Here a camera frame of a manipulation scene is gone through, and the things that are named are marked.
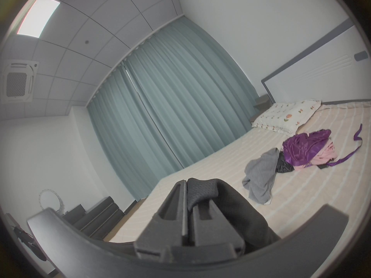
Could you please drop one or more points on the small black garment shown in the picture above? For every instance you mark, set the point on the small black garment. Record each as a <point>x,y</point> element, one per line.
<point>323,166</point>

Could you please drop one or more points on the purple satin garment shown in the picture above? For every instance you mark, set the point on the purple satin garment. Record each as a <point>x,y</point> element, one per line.
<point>304,146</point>

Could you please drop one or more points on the white printed pillow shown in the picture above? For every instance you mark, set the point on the white printed pillow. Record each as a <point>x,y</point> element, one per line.
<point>287,114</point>

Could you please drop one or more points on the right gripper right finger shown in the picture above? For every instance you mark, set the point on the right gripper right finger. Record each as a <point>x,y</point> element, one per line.
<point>217,230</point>

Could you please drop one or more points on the black chest of drawers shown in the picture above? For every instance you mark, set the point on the black chest of drawers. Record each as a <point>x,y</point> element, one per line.
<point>95,216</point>

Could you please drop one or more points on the ceiling light panel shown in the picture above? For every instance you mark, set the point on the ceiling light panel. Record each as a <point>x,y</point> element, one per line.
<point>39,16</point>

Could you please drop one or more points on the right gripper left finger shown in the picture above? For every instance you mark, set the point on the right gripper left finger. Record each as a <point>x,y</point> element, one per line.
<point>162,233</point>

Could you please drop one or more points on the black T-shirt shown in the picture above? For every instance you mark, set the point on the black T-shirt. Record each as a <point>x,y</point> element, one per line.
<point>246,213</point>

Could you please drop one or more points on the pink garment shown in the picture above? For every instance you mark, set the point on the pink garment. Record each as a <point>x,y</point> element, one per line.
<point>326,155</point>

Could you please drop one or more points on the blue-green curtain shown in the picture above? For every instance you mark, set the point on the blue-green curtain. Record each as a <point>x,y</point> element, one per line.
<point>174,97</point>

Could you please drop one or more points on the bed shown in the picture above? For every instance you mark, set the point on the bed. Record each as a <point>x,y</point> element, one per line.
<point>232,161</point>

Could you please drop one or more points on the black satin garment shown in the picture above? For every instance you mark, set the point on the black satin garment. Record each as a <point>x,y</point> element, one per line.
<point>283,166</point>

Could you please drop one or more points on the grey bedside table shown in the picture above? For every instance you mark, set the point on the grey bedside table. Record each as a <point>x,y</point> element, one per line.
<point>263,101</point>

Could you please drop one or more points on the ceiling air conditioner vent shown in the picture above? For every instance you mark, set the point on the ceiling air conditioner vent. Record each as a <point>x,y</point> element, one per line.
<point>18,81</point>

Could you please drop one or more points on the grey knit garment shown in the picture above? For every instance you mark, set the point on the grey knit garment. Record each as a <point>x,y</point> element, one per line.
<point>260,178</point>

